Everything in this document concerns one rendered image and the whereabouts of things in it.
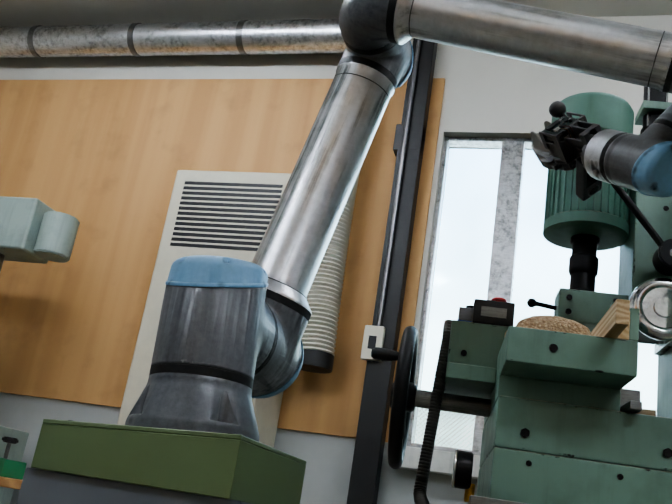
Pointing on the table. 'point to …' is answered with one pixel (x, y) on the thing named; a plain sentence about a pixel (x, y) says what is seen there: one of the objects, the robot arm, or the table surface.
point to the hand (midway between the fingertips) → (538, 146)
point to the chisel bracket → (584, 305)
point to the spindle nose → (583, 262)
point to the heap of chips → (554, 324)
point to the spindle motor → (604, 114)
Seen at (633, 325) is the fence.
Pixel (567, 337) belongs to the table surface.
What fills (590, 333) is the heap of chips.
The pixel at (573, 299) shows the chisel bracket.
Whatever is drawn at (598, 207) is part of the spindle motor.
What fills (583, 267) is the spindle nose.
